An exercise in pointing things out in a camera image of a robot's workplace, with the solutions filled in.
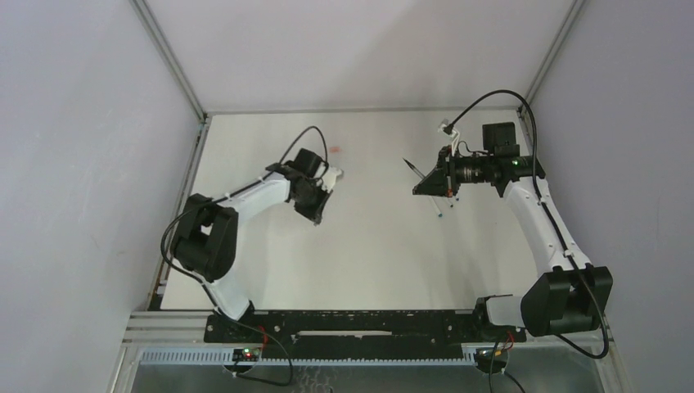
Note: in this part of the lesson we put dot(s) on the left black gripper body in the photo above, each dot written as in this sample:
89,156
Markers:
313,197

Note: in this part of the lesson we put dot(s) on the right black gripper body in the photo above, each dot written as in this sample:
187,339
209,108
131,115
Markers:
443,177

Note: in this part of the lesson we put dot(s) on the black checkered pen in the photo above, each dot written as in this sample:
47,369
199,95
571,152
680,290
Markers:
414,169

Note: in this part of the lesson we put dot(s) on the white pen green end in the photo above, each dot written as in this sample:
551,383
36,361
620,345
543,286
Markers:
435,207

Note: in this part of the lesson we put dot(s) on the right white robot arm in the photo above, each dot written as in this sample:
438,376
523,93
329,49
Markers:
570,293

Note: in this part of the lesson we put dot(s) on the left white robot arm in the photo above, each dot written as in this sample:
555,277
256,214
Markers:
204,237

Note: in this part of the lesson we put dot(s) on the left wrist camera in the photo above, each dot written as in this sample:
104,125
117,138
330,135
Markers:
331,177

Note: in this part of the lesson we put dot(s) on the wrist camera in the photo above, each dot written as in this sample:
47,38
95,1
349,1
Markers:
331,177
453,135

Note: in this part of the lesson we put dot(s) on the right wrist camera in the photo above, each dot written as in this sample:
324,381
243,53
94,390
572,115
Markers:
453,135

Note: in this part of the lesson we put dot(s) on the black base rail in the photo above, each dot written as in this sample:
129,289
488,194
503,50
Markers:
379,335

